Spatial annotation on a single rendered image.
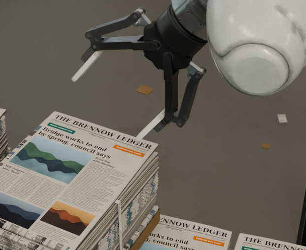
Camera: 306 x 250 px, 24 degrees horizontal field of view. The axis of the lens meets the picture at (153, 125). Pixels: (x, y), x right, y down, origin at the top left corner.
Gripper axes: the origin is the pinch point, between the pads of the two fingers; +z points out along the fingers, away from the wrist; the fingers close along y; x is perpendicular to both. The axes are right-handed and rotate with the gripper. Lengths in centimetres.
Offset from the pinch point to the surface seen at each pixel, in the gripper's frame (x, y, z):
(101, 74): 217, -16, 150
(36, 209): 11.2, 3.8, 40.3
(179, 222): 44, 32, 44
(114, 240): 20.2, 20.5, 40.4
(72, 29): 253, -47, 166
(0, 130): 36, -15, 55
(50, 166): 23.8, -0.2, 40.9
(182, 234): 40, 34, 43
